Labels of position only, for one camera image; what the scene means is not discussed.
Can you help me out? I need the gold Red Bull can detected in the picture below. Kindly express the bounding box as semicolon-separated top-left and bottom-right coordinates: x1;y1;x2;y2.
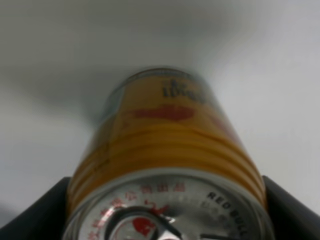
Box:
62;68;275;240

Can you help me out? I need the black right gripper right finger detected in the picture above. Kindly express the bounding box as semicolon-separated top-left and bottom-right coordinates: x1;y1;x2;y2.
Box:
263;176;320;240

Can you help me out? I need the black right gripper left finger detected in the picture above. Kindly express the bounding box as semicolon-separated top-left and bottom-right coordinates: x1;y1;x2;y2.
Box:
0;177;71;240

